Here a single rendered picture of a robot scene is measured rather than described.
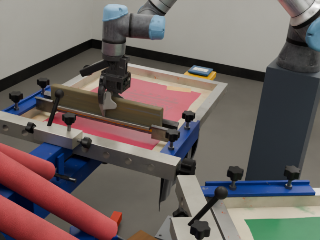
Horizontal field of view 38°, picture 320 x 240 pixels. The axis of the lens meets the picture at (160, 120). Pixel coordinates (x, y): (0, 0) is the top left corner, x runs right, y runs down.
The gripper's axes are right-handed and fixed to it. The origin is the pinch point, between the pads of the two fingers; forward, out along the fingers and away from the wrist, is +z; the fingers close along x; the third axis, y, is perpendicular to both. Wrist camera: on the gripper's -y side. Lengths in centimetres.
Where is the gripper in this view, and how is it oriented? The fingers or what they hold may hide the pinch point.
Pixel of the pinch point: (105, 110)
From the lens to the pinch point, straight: 159.4
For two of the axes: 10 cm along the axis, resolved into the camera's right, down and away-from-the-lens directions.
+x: 3.5, -3.7, 8.6
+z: -0.8, 9.0, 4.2
